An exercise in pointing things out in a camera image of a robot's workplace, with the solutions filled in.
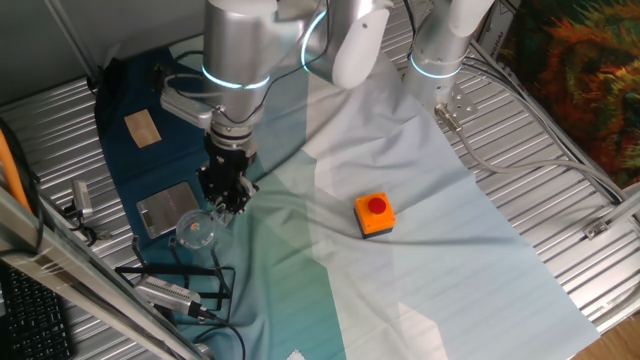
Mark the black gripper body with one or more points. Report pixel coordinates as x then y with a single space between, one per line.
225 170

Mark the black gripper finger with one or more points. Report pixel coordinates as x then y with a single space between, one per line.
215 202
245 197

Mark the clear glass cup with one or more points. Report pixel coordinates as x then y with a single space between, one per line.
195 230

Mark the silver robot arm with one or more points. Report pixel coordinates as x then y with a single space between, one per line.
240 45

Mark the silver digital kitchen scale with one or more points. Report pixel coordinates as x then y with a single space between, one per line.
165 209

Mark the wooden block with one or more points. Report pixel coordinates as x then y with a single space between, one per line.
142 129

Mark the orange emergency stop button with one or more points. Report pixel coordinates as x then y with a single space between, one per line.
375 215

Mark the grey metal pole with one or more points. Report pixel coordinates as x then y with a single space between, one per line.
70 37

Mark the orange pole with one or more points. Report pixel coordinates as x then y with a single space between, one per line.
10 170

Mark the black keyboard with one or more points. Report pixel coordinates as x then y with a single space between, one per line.
35 315

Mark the teal and white tablecloth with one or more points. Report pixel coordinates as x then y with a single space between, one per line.
450 275

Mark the cardboard box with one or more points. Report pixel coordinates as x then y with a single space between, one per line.
495 25

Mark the colourful patterned fabric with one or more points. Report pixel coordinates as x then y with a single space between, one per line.
575 75

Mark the aluminium profile bar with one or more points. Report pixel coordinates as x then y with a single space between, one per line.
625 205

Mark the silver depth camera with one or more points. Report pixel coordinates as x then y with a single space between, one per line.
165 294

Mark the small camera on mount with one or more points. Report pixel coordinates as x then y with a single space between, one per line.
80 197

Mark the aluminium frame beam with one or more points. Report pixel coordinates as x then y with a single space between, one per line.
75 280

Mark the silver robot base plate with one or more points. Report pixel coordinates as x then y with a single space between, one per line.
462 102

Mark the small metal bracket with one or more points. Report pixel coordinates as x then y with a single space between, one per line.
595 229

